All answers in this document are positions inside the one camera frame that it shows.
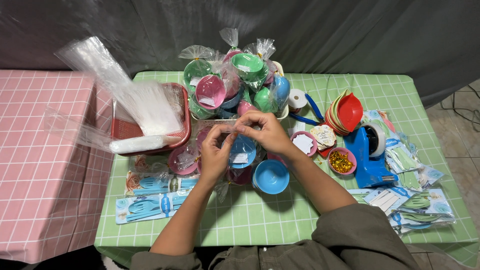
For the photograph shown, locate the white ribbon spool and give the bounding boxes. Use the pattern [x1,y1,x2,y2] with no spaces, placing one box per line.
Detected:
[287,88,308,114]

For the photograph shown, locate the small red tray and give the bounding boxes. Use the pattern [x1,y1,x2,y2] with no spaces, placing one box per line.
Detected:
[317,144,337,158]

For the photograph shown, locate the stack of blue bowls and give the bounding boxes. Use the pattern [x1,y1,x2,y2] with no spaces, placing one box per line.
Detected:
[251,159,290,195]

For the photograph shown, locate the blue tape dispenser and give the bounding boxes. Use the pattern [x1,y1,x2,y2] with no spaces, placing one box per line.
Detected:
[343,125,399,189]

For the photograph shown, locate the pink checked tablecloth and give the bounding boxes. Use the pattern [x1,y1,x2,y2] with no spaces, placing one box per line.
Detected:
[0,69,115,265]

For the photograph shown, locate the person's left hand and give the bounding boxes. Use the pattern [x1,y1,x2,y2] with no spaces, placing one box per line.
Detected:
[198,124,238,185]

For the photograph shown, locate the white plastic basket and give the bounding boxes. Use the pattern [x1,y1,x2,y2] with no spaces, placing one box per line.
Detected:
[190,61,290,127]

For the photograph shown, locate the white tape roll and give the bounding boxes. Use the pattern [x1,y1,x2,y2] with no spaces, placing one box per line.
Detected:
[361,122,387,158]

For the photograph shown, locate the green checked tablecloth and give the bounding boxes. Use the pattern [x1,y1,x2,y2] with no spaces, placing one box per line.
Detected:
[94,71,480,269]

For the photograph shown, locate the heap of green cutlery packets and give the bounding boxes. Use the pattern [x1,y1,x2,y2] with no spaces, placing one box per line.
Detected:
[347,110,457,236]

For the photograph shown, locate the red plastic basket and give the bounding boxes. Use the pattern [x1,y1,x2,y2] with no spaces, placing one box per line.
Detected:
[110,82,192,157]

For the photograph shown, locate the bundle of clear plastic bags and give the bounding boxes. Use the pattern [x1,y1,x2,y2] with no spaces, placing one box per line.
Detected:
[54,35,185,138]

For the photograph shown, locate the blue cutlery packet rose print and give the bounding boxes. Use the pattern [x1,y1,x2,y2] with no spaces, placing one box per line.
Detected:
[124,172,200,198]

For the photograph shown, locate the person's right hand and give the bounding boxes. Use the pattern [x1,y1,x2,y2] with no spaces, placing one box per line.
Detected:
[235,110,298,161]

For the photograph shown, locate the person's olive jacket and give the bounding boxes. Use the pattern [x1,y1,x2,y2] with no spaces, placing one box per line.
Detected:
[129,203,421,270]

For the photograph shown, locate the black cable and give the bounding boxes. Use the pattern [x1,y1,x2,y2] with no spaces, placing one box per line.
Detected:
[439,83,480,133]

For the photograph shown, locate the loose clear plastic bag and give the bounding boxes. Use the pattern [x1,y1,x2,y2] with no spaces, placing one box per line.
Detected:
[43,108,115,151]

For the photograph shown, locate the stack of mixed-colour bowls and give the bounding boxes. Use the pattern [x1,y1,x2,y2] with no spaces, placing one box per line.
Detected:
[325,89,364,136]

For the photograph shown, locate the rose print packet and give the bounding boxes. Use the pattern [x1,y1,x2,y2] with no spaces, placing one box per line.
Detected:
[128,155,170,175]

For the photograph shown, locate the pile of wrapped coloured bowls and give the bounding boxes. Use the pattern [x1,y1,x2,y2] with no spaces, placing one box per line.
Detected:
[178,27,291,121]

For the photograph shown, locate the dark grey backdrop cloth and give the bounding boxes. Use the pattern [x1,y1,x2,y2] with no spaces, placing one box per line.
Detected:
[0,0,480,110]

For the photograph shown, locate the stack of heart-shaped tags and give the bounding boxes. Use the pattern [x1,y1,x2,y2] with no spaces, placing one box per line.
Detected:
[310,124,337,148]

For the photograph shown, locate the blue-handled pliers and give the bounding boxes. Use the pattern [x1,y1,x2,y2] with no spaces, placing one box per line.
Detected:
[288,93,325,127]

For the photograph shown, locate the wrapped pink bowl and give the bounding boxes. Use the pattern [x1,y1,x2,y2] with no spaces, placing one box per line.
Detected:
[266,151,288,166]
[167,144,200,176]
[195,125,214,151]
[226,165,254,187]

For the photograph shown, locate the pink bowl with paper tags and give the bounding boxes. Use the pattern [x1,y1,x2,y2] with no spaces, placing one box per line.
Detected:
[290,131,318,157]

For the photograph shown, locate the pink bowl with gold ties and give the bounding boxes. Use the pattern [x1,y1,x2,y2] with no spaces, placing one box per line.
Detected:
[328,147,358,176]

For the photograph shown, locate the roll of white plastic bags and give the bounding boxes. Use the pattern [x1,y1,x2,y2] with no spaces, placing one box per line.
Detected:
[108,134,182,155]

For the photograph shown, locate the blue bowl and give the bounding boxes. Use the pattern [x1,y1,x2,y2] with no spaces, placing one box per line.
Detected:
[221,133,258,169]

